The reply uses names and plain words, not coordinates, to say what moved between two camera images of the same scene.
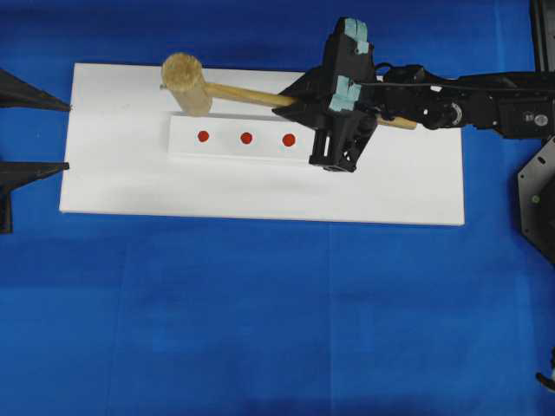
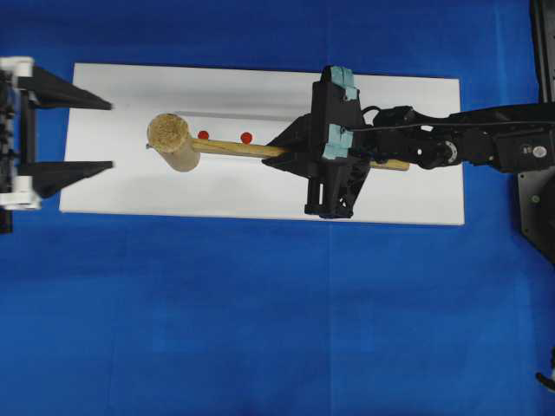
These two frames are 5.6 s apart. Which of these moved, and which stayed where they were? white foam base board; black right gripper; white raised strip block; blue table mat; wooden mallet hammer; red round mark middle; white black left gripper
Moved: black right gripper; white black left gripper; wooden mallet hammer
Stayed: red round mark middle; white foam base board; white raised strip block; blue table mat
